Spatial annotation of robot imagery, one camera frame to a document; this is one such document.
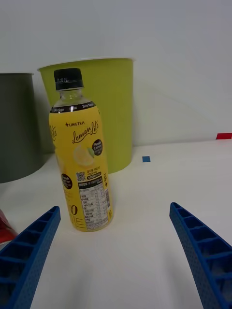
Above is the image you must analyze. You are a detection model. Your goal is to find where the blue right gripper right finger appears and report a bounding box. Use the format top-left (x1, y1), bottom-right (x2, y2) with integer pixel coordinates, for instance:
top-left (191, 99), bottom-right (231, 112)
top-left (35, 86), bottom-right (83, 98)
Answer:
top-left (169, 202), bottom-right (232, 309)

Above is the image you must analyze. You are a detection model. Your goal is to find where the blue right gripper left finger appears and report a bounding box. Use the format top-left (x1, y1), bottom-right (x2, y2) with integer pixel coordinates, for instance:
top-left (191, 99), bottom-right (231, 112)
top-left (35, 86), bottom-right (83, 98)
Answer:
top-left (0, 205), bottom-right (61, 309)

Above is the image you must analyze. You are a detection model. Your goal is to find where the red drink can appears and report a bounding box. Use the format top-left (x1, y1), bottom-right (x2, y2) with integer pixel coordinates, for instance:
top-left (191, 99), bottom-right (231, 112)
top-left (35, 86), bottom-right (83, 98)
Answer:
top-left (0, 208), bottom-right (19, 245)

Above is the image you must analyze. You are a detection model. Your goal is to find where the yellow plastic bottle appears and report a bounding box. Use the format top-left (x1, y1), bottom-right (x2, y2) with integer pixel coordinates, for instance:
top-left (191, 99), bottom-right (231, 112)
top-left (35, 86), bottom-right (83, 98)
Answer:
top-left (48, 68), bottom-right (115, 233)

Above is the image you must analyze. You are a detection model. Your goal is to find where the grey plastic waste bin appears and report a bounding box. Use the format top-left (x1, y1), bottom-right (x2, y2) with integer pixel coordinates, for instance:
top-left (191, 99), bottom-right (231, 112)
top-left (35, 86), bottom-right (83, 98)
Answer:
top-left (0, 73), bottom-right (55, 184)

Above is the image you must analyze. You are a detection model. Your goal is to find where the yellow-green plastic waste bin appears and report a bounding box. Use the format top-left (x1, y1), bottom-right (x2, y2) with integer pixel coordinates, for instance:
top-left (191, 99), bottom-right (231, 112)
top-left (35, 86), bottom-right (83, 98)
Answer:
top-left (37, 57), bottom-right (136, 175)

